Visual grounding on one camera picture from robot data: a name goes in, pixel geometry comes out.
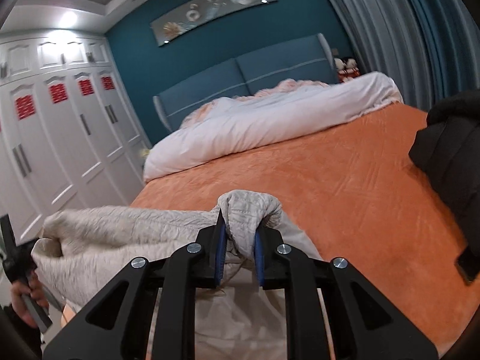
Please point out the floral wall painting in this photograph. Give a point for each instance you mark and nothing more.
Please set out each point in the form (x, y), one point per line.
(196, 13)

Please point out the grey blue curtain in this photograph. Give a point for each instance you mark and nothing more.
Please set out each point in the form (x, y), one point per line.
(430, 48)

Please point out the orange bed sheet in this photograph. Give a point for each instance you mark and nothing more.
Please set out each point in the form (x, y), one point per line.
(354, 190)

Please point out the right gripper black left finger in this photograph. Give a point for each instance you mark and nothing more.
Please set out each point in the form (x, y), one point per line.
(147, 311)

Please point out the black garment on bed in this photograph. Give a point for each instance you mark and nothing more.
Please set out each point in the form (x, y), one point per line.
(447, 151)

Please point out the white wardrobe with red stickers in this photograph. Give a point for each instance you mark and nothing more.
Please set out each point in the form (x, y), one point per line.
(69, 135)

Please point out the blue upholstered headboard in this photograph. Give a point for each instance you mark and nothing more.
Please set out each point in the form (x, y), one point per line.
(305, 58)

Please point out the plush toy beside bed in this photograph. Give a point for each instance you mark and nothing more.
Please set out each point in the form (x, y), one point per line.
(347, 69)

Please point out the cream white quilted coat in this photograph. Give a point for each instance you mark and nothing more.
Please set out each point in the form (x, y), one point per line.
(79, 251)

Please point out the pale pink duvet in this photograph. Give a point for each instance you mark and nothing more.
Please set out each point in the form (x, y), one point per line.
(278, 117)

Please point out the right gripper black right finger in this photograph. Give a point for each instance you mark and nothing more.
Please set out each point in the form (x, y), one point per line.
(332, 310)

